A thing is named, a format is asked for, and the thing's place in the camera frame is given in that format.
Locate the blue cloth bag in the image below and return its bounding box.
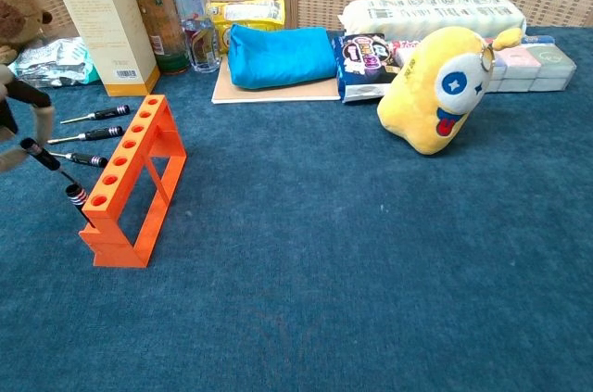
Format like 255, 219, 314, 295
227, 23, 338, 90

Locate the plastic food wrap box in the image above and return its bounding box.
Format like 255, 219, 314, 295
386, 34, 557, 65

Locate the yellow carton box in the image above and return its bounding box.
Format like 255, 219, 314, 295
45, 0, 161, 97

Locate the beige flat board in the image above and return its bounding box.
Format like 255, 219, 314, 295
211, 56, 342, 105

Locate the white paper towel pack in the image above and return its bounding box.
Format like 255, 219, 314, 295
337, 0, 528, 44

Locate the dark snack packet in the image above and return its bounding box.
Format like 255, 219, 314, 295
331, 32, 399, 104

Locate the black handled screwdriver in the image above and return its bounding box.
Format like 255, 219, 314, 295
64, 182, 96, 229
19, 136, 80, 184
47, 125, 124, 145
59, 104, 132, 126
48, 151, 108, 169

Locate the wet wipes pack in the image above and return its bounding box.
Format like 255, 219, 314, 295
8, 36, 101, 89

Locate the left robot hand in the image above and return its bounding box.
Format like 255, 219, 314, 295
0, 65, 56, 175

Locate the yellow snack bag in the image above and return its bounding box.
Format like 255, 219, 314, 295
207, 0, 286, 55

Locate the blue felt table cover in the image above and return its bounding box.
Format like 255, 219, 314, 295
0, 25, 593, 392

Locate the clear water bottle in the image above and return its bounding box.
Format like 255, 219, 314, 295
172, 0, 221, 74

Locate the orange screwdriver holder block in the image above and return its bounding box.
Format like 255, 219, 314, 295
78, 94, 188, 269

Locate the yellow plush toy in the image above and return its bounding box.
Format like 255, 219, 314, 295
376, 25, 524, 156

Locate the brown capybara plush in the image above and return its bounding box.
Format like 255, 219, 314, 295
0, 0, 53, 64

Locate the green tea bottle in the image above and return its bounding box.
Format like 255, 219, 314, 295
126, 0, 191, 76

